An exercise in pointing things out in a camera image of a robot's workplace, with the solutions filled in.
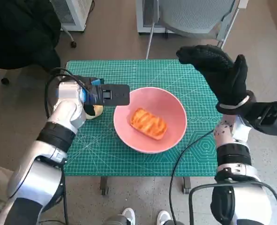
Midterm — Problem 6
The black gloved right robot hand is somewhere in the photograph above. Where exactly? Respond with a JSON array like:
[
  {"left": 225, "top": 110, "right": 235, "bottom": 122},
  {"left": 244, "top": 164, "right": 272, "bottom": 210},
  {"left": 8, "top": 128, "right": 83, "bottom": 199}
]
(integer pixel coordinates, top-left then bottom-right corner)
[{"left": 176, "top": 45, "right": 248, "bottom": 107}]

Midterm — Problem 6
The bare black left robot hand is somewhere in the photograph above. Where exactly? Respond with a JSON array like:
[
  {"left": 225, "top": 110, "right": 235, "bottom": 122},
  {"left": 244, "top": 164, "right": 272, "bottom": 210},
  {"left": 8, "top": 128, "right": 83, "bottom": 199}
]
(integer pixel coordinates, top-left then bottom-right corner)
[{"left": 76, "top": 75, "right": 105, "bottom": 115}]

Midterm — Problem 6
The round toy bread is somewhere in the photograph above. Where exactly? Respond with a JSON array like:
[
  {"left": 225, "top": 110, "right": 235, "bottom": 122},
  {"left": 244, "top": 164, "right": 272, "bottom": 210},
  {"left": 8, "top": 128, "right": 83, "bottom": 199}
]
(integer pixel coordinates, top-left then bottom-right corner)
[{"left": 85, "top": 105, "right": 105, "bottom": 120}]

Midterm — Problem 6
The pink bowl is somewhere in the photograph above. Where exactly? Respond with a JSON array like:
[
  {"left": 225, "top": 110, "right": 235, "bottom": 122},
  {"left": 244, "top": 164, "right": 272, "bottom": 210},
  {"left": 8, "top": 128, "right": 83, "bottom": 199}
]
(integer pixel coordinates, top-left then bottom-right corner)
[{"left": 113, "top": 87, "right": 187, "bottom": 154}]

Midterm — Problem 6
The rectangular toy bread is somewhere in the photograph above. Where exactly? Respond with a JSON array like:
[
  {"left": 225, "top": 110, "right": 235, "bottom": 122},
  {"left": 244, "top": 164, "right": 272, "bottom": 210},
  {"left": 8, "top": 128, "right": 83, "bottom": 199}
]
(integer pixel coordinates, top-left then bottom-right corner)
[{"left": 129, "top": 107, "right": 167, "bottom": 141}]

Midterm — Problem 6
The green cutting mat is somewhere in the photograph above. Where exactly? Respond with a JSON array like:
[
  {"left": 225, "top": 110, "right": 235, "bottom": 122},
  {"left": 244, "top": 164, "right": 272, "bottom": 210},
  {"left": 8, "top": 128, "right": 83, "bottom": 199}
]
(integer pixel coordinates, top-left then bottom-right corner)
[{"left": 64, "top": 60, "right": 223, "bottom": 177}]

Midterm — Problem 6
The grey mesh chair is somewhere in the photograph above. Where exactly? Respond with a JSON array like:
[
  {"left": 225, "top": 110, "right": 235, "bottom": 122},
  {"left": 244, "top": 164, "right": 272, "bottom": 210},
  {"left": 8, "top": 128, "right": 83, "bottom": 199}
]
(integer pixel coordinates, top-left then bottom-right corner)
[{"left": 145, "top": 0, "right": 243, "bottom": 60}]

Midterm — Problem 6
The white grille cabinet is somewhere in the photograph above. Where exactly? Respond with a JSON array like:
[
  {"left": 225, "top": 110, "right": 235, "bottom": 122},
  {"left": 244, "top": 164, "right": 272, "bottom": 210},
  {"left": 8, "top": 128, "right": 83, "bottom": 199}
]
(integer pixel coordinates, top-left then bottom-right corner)
[{"left": 50, "top": 0, "right": 94, "bottom": 31}]

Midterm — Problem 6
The white air purifier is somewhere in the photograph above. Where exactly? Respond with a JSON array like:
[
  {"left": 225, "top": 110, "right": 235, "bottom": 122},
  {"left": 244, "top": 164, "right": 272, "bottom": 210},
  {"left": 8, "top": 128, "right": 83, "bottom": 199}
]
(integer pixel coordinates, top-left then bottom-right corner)
[{"left": 136, "top": 0, "right": 176, "bottom": 36}]

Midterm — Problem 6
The white shoe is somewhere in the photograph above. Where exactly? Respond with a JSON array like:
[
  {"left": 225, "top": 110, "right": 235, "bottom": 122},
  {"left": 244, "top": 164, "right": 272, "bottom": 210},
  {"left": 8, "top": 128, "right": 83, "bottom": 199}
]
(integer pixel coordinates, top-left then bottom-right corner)
[
  {"left": 121, "top": 208, "right": 136, "bottom": 225},
  {"left": 157, "top": 210, "right": 172, "bottom": 225}
]

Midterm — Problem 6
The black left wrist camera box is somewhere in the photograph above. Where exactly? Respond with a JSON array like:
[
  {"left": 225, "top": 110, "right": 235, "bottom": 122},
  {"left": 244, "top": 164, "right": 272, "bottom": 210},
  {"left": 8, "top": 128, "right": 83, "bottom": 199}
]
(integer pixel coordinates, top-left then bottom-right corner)
[{"left": 85, "top": 83, "right": 130, "bottom": 106}]

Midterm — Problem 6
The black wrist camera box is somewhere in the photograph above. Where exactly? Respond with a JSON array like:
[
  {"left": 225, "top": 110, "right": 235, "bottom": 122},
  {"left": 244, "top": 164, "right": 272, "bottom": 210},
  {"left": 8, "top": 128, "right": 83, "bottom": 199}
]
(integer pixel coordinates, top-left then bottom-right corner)
[
  {"left": 242, "top": 98, "right": 277, "bottom": 136},
  {"left": 85, "top": 83, "right": 130, "bottom": 106}
]

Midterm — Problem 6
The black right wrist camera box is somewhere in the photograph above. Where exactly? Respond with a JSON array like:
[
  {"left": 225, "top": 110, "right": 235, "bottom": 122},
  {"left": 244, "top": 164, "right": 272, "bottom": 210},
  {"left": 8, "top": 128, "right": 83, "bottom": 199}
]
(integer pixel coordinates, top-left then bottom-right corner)
[{"left": 242, "top": 98, "right": 277, "bottom": 136}]

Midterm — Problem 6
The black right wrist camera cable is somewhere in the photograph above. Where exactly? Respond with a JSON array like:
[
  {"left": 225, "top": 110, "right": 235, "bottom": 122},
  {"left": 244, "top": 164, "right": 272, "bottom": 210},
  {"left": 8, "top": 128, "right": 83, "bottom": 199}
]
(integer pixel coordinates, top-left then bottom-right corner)
[{"left": 169, "top": 130, "right": 214, "bottom": 225}]

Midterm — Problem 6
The black right arm loop cable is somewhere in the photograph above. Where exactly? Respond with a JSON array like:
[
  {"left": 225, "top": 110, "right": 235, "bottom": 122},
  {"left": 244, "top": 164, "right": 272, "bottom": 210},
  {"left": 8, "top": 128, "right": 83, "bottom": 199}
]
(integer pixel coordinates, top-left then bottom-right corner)
[{"left": 188, "top": 181, "right": 277, "bottom": 225}]

